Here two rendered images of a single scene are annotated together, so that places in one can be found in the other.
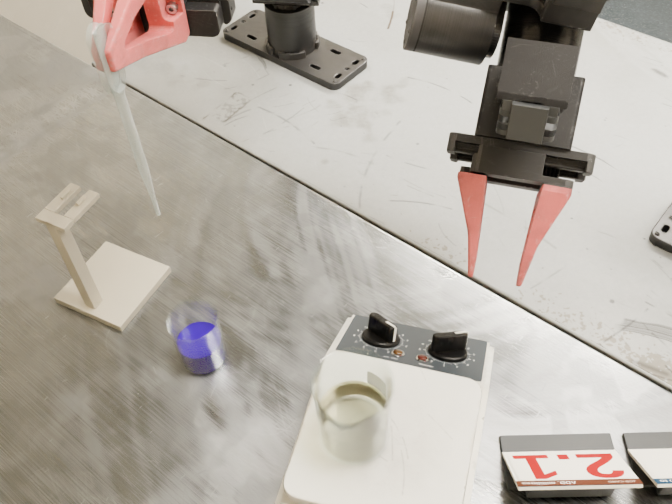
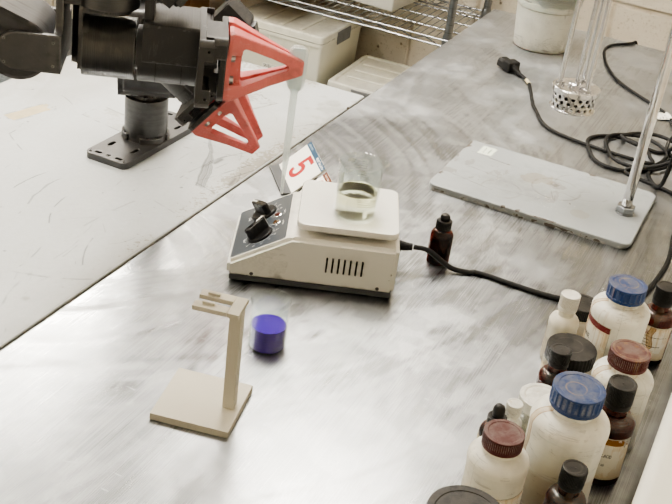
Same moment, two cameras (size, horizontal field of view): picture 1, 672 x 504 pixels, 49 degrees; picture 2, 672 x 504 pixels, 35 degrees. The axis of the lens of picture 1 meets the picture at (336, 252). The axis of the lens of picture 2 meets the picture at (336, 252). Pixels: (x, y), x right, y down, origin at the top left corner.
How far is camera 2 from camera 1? 123 cm
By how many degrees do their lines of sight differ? 79
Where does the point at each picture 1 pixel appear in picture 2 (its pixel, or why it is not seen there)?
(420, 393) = (319, 195)
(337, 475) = (381, 219)
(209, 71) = not seen: outside the picture
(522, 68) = (240, 12)
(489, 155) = not seen: hidden behind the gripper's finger
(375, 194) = (74, 271)
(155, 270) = (185, 374)
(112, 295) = (218, 395)
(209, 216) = (104, 359)
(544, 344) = (222, 211)
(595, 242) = (127, 187)
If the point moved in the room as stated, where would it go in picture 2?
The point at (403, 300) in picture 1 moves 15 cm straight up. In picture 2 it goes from (193, 260) to (200, 148)
